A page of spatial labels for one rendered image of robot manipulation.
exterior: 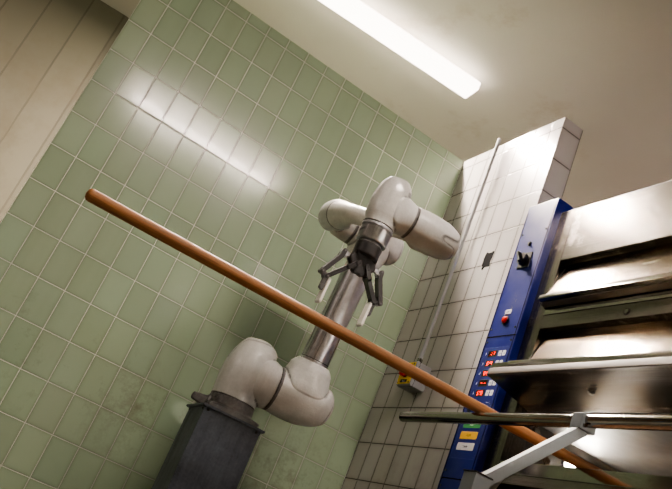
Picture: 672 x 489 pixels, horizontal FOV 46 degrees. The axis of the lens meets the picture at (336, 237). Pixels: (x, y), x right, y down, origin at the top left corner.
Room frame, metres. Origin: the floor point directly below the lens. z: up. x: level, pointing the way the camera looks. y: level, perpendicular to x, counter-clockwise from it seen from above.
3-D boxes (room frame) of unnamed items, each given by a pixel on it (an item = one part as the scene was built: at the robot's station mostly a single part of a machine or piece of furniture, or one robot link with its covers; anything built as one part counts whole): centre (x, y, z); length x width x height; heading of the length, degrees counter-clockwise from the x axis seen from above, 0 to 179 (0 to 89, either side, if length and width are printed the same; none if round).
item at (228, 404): (2.60, 0.12, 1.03); 0.22 x 0.18 x 0.06; 107
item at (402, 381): (2.93, -0.49, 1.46); 0.10 x 0.07 x 0.10; 21
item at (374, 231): (1.99, -0.10, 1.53); 0.09 x 0.09 x 0.06
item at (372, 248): (2.00, -0.09, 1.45); 0.08 x 0.07 x 0.09; 109
